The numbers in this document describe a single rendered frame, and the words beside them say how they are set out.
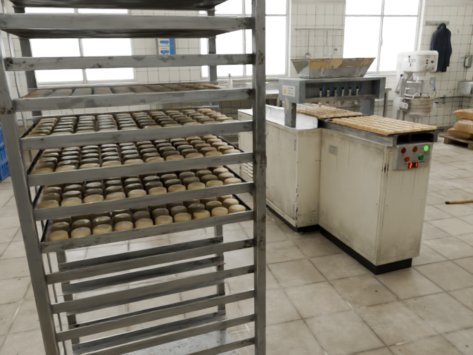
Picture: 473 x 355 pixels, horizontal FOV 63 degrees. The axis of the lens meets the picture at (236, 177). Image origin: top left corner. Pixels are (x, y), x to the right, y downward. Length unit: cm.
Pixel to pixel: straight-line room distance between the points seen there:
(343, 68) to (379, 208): 109
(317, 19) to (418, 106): 198
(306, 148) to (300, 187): 30
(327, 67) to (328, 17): 366
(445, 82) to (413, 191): 540
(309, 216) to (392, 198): 79
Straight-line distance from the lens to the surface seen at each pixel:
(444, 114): 794
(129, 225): 114
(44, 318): 118
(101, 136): 103
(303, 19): 638
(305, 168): 290
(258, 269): 123
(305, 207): 300
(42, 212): 108
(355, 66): 306
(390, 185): 244
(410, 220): 263
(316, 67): 288
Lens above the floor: 132
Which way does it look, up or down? 17 degrees down
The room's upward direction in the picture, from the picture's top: 1 degrees counter-clockwise
